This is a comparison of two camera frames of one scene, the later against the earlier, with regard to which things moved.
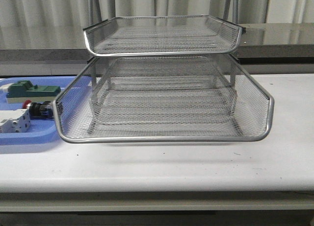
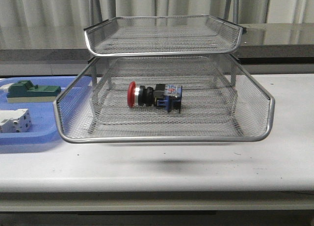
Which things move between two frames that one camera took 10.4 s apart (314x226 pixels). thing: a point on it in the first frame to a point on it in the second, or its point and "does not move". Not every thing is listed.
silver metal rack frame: [165, 75] does not move
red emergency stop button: [43, 110] to [168, 97]
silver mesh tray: [164, 100] does not move
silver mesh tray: [133, 99] does not move
